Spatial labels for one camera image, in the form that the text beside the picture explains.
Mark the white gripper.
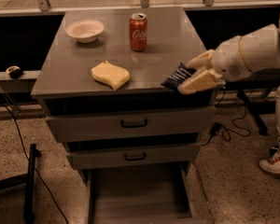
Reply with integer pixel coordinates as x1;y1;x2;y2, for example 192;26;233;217
177;35;251;95

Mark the dark blue rxbar wrapper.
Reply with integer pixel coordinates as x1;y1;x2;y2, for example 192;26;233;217
161;63;196;91

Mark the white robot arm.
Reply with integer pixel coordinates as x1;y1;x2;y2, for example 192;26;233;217
177;19;280;95

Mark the grey top drawer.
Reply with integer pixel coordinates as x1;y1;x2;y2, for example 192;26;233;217
46;106;216;143

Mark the grey middle drawer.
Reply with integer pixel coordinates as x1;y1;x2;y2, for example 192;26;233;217
66;143;201;170

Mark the grey drawer cabinet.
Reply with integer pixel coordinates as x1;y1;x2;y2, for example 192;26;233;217
32;7;216;220

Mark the grey open bottom drawer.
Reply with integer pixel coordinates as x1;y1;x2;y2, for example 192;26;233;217
86;162;208;224

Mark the red coca-cola can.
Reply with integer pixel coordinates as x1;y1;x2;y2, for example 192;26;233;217
129;13;147;51

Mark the yellow sponge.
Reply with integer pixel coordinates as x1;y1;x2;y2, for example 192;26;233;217
91;61;130;91

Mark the white orange sneaker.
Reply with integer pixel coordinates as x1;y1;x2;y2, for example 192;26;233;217
259;146;280;175

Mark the white paper bowl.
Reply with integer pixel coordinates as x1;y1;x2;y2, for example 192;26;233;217
65;20;105;44

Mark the black metal stand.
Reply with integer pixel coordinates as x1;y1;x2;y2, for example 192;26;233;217
0;144;41;224

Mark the black power adapter cable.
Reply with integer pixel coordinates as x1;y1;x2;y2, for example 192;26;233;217
203;89;252;147

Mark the black floor cable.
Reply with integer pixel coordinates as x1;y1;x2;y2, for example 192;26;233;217
0;98;69;224

